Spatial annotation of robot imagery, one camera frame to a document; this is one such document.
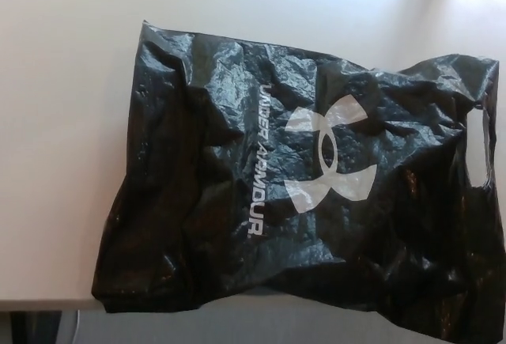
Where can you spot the black plastic Under Armour bag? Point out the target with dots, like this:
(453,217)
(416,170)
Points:
(245,186)

